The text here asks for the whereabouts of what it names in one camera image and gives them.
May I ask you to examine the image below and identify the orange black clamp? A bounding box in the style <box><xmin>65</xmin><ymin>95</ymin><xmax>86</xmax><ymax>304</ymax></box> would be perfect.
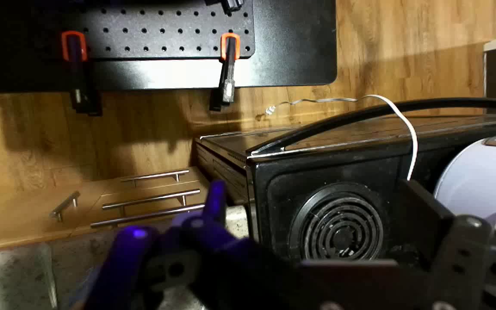
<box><xmin>210</xmin><ymin>32</ymin><xmax>243</xmax><ymax>113</ymax></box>
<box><xmin>58</xmin><ymin>30</ymin><xmax>103</xmax><ymax>118</ymax></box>

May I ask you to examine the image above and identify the long metal drawer handle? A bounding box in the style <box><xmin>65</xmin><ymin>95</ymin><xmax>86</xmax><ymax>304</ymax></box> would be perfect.
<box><xmin>89</xmin><ymin>204</ymin><xmax>207</xmax><ymax>231</ymax></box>
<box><xmin>122</xmin><ymin>169</ymin><xmax>193</xmax><ymax>187</ymax></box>
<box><xmin>100</xmin><ymin>188</ymin><xmax>203</xmax><ymax>213</ymax></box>

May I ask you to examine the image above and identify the wooden lower cabinet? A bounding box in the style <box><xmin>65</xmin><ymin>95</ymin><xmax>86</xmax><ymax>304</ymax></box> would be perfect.
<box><xmin>0</xmin><ymin>166</ymin><xmax>212</xmax><ymax>256</ymax></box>

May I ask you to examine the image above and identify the white power cable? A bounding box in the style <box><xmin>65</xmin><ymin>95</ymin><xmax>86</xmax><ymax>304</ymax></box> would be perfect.
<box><xmin>255</xmin><ymin>94</ymin><xmax>420</xmax><ymax>183</ymax></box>

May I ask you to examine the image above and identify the short metal drawer handle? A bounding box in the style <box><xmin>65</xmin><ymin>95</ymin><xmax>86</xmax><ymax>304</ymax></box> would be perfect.
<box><xmin>50</xmin><ymin>190</ymin><xmax>83</xmax><ymax>223</ymax></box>

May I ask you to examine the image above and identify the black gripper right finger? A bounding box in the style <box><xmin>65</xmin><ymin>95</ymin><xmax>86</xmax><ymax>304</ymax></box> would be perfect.
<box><xmin>398</xmin><ymin>182</ymin><xmax>496</xmax><ymax>310</ymax></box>

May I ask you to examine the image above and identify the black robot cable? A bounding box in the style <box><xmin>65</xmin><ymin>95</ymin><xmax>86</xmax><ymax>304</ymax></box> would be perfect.
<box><xmin>246</xmin><ymin>97</ymin><xmax>496</xmax><ymax>159</ymax></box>

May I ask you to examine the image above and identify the white rice cooker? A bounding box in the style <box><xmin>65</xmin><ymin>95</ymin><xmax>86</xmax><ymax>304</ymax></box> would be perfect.
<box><xmin>434</xmin><ymin>135</ymin><xmax>496</xmax><ymax>226</ymax></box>

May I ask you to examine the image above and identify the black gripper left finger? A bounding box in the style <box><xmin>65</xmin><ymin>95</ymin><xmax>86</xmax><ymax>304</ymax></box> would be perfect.
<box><xmin>86</xmin><ymin>182</ymin><xmax>296</xmax><ymax>310</ymax></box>

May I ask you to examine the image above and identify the black electric stove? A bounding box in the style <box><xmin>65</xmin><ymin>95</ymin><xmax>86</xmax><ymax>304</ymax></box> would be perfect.
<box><xmin>193</xmin><ymin>111</ymin><xmax>496</xmax><ymax>273</ymax></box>

